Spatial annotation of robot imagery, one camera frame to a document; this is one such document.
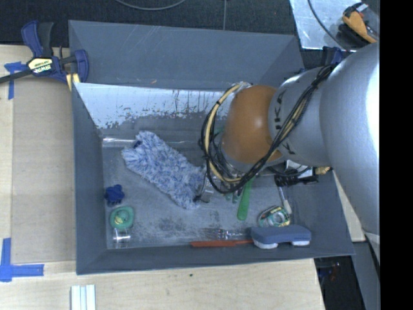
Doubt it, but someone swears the green plastic stick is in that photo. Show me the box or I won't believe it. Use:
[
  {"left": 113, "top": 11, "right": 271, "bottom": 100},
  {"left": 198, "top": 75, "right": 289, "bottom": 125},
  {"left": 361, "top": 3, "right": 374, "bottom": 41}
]
[{"left": 236, "top": 176, "right": 256, "bottom": 222}]

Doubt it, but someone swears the red-orange flat stick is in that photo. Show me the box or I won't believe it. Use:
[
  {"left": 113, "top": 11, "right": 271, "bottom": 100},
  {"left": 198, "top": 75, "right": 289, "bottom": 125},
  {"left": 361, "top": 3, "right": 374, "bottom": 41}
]
[{"left": 189, "top": 239, "right": 254, "bottom": 248}]

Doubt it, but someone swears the blue and white fluffy duster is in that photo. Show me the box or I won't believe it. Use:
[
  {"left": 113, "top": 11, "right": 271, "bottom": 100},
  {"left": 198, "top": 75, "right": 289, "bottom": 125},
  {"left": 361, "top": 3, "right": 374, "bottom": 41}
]
[{"left": 121, "top": 130, "right": 208, "bottom": 211}]

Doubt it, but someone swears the white pen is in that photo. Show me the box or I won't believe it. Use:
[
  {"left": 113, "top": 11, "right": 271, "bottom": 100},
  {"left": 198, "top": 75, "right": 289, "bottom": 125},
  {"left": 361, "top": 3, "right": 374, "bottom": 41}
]
[{"left": 277, "top": 185, "right": 293, "bottom": 216}]

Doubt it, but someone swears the blue block with white feet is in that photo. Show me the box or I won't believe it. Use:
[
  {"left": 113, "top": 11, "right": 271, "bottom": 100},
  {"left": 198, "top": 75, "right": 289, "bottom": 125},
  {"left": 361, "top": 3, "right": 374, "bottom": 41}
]
[{"left": 249, "top": 223, "right": 312, "bottom": 250}]

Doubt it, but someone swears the dark blue flower-shaped toy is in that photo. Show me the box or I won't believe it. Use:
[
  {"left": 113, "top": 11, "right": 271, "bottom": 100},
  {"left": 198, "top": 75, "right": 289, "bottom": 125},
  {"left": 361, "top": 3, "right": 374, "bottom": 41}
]
[{"left": 103, "top": 184, "right": 126, "bottom": 206}]

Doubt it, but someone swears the clear glass jar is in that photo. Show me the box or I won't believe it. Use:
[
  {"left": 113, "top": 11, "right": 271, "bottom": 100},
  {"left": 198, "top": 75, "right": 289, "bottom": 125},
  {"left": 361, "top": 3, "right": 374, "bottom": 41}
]
[{"left": 112, "top": 227, "right": 132, "bottom": 244}]

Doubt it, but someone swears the grey metal bin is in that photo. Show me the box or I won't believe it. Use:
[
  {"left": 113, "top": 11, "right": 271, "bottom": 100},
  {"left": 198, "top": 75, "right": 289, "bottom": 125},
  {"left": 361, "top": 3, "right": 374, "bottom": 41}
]
[{"left": 68, "top": 19, "right": 356, "bottom": 276}]

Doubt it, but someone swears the pale wood board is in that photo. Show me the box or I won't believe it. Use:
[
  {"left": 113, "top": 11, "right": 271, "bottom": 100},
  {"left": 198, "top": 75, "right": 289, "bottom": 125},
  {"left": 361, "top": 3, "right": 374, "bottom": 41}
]
[{"left": 10, "top": 75, "right": 77, "bottom": 265}]

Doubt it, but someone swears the black cylinder on white bracket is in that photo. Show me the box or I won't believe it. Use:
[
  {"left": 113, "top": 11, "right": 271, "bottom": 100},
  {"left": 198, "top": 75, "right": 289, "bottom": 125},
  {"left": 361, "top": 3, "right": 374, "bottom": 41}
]
[{"left": 274, "top": 160, "right": 333, "bottom": 187}]

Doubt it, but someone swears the green ring toy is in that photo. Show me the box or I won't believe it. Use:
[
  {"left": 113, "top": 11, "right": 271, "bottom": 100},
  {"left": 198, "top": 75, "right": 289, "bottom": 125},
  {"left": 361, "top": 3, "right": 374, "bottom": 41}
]
[{"left": 109, "top": 205, "right": 135, "bottom": 230}]

